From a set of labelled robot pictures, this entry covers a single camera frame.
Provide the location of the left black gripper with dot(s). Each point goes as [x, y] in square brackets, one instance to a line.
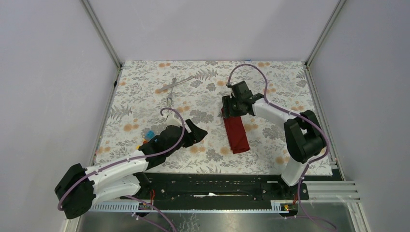
[196, 134]

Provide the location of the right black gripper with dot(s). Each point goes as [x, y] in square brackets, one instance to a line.
[226, 102]

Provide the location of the dark red cloth napkin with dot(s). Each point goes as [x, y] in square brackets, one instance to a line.
[236, 134]

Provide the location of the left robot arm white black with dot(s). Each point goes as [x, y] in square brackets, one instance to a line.
[82, 187]

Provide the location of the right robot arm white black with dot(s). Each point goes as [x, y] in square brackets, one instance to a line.
[303, 135]

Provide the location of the silver fork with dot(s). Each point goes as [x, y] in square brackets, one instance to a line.
[170, 95]

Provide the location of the colourful toy block car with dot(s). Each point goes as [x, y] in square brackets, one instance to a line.
[148, 136]

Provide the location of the silver knife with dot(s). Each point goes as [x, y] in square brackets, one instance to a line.
[175, 83]

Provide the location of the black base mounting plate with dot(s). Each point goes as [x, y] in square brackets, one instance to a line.
[217, 188]

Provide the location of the floral patterned tablecloth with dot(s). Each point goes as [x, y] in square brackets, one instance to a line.
[139, 97]

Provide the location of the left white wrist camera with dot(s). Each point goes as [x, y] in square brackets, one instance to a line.
[171, 120]

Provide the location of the slotted cable duct rail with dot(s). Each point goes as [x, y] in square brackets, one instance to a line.
[196, 207]

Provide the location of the right aluminium frame post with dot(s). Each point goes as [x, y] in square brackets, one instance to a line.
[334, 15]

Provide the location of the aluminium frame post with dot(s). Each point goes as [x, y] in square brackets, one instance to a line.
[101, 32]
[334, 15]

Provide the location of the left aluminium frame post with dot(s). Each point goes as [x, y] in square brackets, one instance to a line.
[101, 32]

